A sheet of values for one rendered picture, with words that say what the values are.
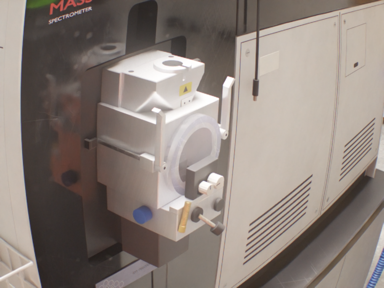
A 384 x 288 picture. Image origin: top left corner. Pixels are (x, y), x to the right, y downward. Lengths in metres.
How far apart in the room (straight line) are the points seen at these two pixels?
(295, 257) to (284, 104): 0.43
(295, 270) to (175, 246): 0.59
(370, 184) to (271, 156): 0.70
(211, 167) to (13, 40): 0.29
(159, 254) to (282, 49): 0.41
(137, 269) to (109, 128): 0.23
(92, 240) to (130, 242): 0.05
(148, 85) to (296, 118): 0.50
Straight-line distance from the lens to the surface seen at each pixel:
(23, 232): 0.76
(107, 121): 0.78
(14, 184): 0.73
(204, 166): 0.78
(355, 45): 1.43
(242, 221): 1.14
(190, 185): 0.78
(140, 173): 0.77
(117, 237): 0.89
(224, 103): 0.81
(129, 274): 0.93
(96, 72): 0.77
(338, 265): 1.58
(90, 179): 0.82
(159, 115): 0.72
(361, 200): 1.72
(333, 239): 1.54
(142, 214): 0.79
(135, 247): 0.87
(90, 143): 0.79
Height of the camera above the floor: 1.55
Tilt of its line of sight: 25 degrees down
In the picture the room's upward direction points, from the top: 3 degrees clockwise
